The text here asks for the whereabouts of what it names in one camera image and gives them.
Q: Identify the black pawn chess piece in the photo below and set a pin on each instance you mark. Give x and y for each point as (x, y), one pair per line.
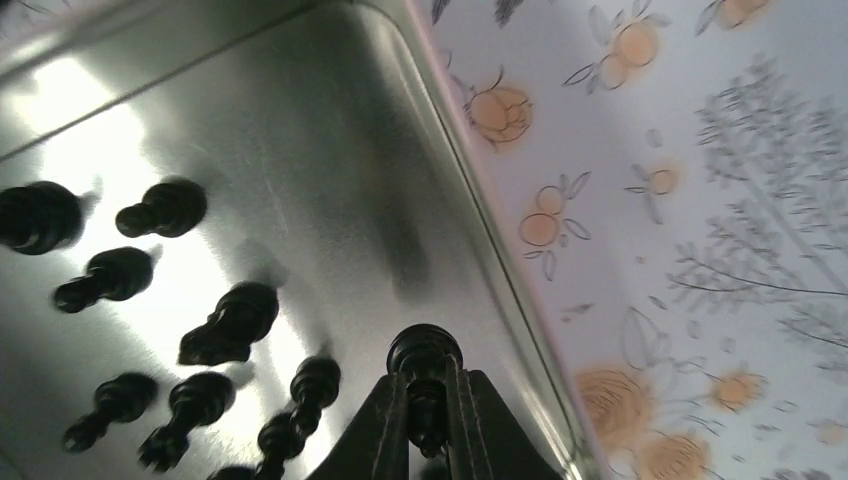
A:
(169, 209)

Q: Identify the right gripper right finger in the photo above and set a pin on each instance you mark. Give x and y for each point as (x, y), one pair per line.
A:
(485, 440)

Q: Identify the black knight chess piece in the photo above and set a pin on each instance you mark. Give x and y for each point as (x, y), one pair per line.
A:
(242, 316)

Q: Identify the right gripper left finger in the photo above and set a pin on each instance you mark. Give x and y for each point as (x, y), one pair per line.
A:
(374, 446)

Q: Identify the floral patterned table mat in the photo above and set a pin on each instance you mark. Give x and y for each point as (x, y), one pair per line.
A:
(672, 177)

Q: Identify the silver tin with black pieces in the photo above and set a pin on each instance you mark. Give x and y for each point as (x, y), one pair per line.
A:
(334, 172)

